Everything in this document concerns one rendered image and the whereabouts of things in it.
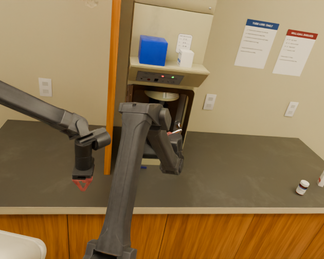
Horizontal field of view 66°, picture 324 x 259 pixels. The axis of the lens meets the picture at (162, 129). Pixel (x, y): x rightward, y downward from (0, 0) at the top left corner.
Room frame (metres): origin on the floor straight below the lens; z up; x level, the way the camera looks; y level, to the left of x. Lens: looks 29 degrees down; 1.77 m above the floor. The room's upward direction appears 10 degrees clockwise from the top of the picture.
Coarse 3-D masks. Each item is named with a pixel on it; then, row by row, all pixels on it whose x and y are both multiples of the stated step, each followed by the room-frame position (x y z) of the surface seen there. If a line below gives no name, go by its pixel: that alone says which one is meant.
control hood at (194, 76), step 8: (136, 64) 0.94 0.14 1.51; (144, 64) 0.95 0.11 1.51; (168, 64) 1.01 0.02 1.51; (176, 64) 1.03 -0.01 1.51; (192, 64) 1.08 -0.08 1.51; (200, 64) 1.10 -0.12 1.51; (136, 72) 0.97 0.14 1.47; (160, 72) 0.97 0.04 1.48; (168, 72) 0.98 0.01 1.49; (176, 72) 0.98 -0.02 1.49; (184, 72) 0.98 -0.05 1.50; (192, 72) 0.99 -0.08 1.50; (200, 72) 0.99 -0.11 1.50; (208, 72) 1.00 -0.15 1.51; (184, 80) 1.03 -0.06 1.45; (192, 80) 1.03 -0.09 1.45; (200, 80) 1.03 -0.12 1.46
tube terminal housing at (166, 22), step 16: (144, 16) 1.05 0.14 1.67; (160, 16) 1.06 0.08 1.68; (176, 16) 1.08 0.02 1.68; (192, 16) 1.09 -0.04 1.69; (208, 16) 1.11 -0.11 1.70; (144, 32) 1.05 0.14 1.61; (160, 32) 1.07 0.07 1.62; (176, 32) 1.08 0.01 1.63; (192, 32) 1.10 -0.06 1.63; (208, 32) 1.11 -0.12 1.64; (192, 48) 1.10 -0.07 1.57; (128, 64) 1.11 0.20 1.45; (128, 80) 1.04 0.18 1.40; (144, 160) 1.07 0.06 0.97
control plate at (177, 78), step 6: (138, 72) 0.97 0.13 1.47; (144, 72) 0.97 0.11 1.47; (150, 72) 0.97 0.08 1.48; (138, 78) 1.00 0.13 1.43; (144, 78) 1.00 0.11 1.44; (150, 78) 1.01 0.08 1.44; (156, 78) 1.01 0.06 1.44; (162, 78) 1.01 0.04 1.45; (168, 78) 1.01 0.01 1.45; (174, 78) 1.01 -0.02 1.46; (180, 78) 1.01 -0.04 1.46
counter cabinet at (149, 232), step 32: (0, 224) 0.67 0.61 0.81; (32, 224) 0.70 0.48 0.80; (64, 224) 0.73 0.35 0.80; (96, 224) 0.76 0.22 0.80; (160, 224) 0.82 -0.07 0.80; (192, 224) 0.86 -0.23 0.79; (224, 224) 0.90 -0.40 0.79; (256, 224) 0.93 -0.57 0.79; (288, 224) 0.98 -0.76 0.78; (320, 224) 1.02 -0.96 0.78; (64, 256) 0.72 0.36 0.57; (160, 256) 0.83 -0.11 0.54; (192, 256) 0.87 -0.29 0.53; (224, 256) 0.91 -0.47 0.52; (256, 256) 0.96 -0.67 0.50; (288, 256) 1.01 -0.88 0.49; (320, 256) 1.06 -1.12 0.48
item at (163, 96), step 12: (132, 84) 1.04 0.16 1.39; (132, 96) 1.04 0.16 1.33; (144, 96) 1.05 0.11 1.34; (156, 96) 1.06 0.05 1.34; (168, 96) 1.07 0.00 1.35; (180, 96) 1.08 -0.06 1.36; (192, 96) 1.09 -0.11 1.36; (168, 108) 1.07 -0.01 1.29; (180, 108) 1.08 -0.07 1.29; (180, 120) 1.09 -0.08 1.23; (144, 156) 1.06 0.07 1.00; (156, 156) 1.07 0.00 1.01
